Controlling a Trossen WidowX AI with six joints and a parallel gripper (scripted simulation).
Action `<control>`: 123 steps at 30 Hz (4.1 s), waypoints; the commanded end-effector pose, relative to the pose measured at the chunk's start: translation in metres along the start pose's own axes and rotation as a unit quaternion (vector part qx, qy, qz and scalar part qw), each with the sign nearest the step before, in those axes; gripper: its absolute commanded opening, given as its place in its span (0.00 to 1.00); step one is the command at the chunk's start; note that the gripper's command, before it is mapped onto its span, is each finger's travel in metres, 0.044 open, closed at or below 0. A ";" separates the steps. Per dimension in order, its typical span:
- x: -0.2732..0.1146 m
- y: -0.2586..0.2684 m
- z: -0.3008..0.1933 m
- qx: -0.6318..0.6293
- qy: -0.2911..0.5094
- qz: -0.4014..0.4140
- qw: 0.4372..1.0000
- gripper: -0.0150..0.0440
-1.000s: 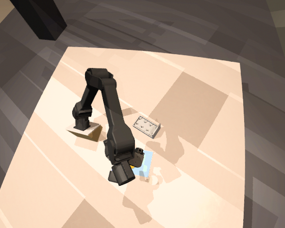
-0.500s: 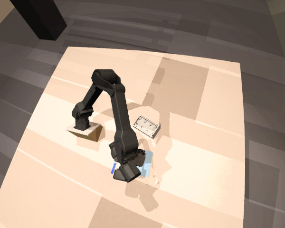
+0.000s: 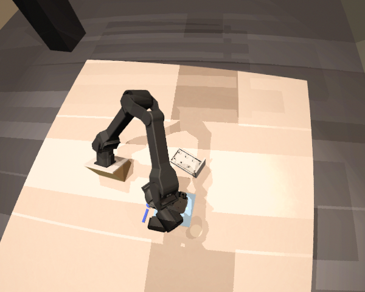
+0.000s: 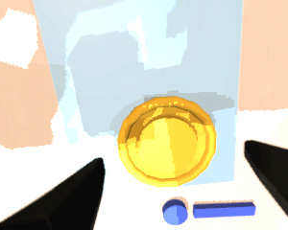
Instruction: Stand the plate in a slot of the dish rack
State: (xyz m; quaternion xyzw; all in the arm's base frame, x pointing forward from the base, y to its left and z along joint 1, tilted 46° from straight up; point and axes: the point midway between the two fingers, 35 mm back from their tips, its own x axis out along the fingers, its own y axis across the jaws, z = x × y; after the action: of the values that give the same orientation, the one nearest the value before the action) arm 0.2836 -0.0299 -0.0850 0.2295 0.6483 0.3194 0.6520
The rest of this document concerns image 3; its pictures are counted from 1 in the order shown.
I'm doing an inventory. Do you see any beige cylinder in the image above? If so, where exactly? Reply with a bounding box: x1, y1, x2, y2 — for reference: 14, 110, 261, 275
190, 225, 202, 237

